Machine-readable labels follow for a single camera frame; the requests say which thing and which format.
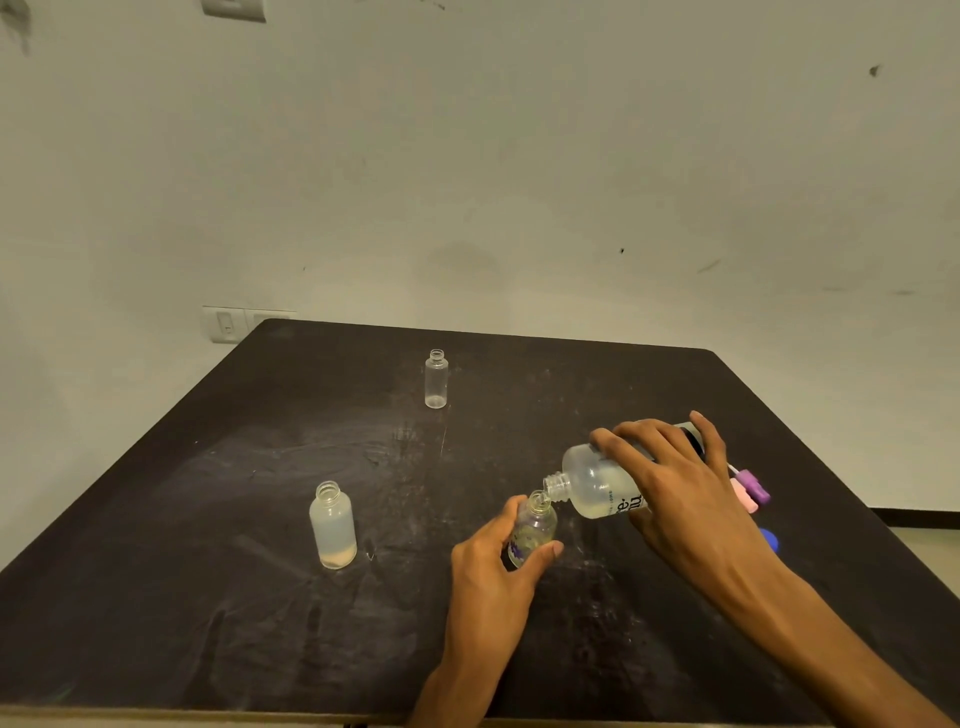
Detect person's right hand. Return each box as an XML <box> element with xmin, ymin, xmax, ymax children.
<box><xmin>588</xmin><ymin>410</ymin><xmax>786</xmax><ymax>610</ymax></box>

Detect large frosted plastic bottle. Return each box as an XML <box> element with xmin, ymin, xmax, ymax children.
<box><xmin>542</xmin><ymin>420</ymin><xmax>708</xmax><ymax>521</ymax></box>

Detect frosted bottle with liquid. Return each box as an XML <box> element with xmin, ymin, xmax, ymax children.
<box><xmin>308</xmin><ymin>480</ymin><xmax>359</xmax><ymax>572</ymax></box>

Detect white wall switch plate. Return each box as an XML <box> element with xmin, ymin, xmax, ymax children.
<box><xmin>200</xmin><ymin>304</ymin><xmax>298</xmax><ymax>345</ymax></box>

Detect black baseboard strip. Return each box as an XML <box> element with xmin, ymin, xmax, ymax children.
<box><xmin>868</xmin><ymin>507</ymin><xmax>960</xmax><ymax>531</ymax></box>

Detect purple bottle cap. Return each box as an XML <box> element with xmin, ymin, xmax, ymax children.
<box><xmin>735</xmin><ymin>468</ymin><xmax>772</xmax><ymax>506</ymax></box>

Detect person's left hand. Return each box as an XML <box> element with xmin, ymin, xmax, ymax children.
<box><xmin>442</xmin><ymin>495</ymin><xmax>566</xmax><ymax>664</ymax></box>

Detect small clear bottle purple label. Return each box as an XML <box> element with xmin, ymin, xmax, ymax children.
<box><xmin>507</xmin><ymin>489</ymin><xmax>560</xmax><ymax>570</ymax></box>

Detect white wall socket plate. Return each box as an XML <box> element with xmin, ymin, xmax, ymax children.
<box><xmin>200</xmin><ymin>0</ymin><xmax>269</xmax><ymax>24</ymax></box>

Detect person's right forearm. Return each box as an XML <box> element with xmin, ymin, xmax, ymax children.
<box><xmin>720</xmin><ymin>564</ymin><xmax>959</xmax><ymax>728</ymax></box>

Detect person's left forearm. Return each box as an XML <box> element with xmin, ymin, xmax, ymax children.
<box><xmin>407</xmin><ymin>651</ymin><xmax>519</xmax><ymax>728</ymax></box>

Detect small empty clear bottle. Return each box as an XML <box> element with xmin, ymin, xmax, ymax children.
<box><xmin>423</xmin><ymin>348</ymin><xmax>450</xmax><ymax>411</ymax></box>

